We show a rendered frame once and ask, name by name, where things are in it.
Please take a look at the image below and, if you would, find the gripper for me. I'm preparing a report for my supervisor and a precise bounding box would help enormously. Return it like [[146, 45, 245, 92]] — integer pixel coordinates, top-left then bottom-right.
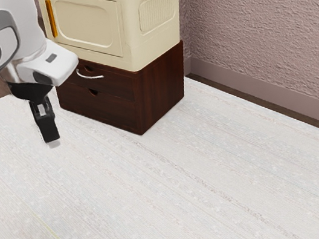
[[0, 78, 70, 151]]

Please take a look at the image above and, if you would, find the dark wooden drawer cabinet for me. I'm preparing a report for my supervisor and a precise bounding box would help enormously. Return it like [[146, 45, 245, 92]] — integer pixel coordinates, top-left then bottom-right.
[[50, 20, 194, 143]]

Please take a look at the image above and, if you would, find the cream box with lid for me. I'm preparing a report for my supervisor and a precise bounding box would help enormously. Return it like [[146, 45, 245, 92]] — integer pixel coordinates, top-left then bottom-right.
[[18, 0, 189, 80]]

